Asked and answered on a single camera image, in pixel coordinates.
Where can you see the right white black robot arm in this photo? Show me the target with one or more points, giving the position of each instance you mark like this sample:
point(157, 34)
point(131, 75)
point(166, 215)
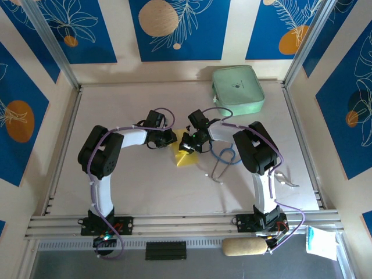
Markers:
point(263, 194)

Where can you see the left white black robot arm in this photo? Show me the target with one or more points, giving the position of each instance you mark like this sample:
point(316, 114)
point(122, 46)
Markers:
point(103, 197)

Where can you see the mint green zip pouch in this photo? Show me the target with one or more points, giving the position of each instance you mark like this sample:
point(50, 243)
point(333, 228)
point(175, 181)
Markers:
point(238, 90)

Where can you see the black ribbed block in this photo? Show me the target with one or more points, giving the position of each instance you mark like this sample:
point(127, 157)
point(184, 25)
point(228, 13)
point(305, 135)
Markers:
point(165, 250)

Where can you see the tan foam roller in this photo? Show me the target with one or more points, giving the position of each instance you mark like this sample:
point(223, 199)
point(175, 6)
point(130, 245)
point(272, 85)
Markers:
point(244, 247)

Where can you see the circuit board with green light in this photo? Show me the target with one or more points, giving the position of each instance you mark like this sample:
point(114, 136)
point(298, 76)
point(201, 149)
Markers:
point(104, 237)

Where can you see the perforated metal strip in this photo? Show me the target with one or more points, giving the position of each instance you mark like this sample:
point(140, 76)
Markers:
point(72, 245)

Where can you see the white packet with blue print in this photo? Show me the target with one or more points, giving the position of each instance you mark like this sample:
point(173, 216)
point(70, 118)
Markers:
point(319, 244)

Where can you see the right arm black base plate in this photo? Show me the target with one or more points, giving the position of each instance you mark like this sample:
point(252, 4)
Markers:
point(244, 223)

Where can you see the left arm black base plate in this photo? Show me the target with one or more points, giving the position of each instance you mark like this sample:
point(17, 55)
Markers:
point(125, 226)

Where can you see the aluminium side rail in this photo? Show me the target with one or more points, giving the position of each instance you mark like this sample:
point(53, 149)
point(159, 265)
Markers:
point(62, 151)
point(302, 145)

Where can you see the aluminium frame post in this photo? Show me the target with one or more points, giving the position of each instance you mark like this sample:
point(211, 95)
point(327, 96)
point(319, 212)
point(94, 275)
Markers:
point(307, 43)
point(53, 43)

